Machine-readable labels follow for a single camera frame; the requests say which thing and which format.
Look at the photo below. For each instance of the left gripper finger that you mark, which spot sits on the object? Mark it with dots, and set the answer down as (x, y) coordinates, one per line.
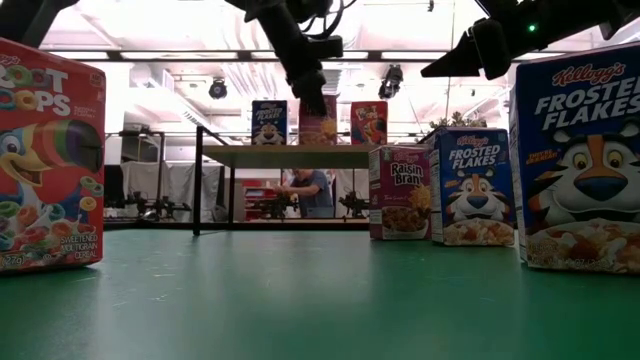
(310, 50)
(312, 90)

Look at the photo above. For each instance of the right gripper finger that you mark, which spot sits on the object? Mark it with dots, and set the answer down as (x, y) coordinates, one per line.
(485, 50)

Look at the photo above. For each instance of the Raisin Bran cereal box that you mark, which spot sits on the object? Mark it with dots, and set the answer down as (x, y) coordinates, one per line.
(320, 131)
(400, 190)

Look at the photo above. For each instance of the Frosted Flakes cereal box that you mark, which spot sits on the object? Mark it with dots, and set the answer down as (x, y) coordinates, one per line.
(580, 175)
(269, 125)
(475, 190)

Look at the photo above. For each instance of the Froot Loops cereal box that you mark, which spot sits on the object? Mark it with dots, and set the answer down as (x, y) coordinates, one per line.
(50, 175)
(369, 125)

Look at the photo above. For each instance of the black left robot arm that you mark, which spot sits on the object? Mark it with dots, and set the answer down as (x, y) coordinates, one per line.
(25, 20)

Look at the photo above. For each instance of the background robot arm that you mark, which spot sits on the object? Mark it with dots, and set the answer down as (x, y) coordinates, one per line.
(275, 205)
(354, 202)

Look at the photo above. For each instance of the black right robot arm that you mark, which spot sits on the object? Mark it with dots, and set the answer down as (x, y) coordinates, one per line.
(625, 15)

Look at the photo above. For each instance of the wooden shelf black legs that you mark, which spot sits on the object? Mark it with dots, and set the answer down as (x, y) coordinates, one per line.
(290, 157)

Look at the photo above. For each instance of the green potted plant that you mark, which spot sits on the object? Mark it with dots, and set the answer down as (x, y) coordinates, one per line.
(457, 121)

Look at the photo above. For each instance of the black ceiling spotlight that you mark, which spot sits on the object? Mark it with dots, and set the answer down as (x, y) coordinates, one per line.
(391, 82)
(218, 90)

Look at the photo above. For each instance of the person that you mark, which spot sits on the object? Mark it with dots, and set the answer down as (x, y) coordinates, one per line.
(315, 192)

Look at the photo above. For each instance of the red tool cabinet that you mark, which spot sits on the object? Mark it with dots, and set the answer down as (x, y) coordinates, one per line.
(257, 192)

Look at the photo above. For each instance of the linear ceiling light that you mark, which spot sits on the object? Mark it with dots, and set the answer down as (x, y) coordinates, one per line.
(175, 55)

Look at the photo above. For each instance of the white curtain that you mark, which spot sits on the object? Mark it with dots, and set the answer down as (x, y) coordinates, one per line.
(175, 180)

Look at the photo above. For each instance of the workbench with robot arms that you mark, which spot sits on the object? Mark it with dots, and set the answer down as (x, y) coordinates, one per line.
(150, 207)

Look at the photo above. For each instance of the green table mat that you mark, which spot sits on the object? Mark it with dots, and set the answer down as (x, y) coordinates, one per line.
(300, 300)

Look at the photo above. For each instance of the black monitor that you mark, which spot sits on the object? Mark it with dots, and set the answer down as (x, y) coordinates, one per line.
(116, 185)

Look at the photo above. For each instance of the black metal frame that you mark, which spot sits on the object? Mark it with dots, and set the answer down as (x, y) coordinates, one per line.
(161, 175)

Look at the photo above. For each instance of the black table frame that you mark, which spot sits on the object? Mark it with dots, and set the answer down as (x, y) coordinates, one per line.
(150, 226)

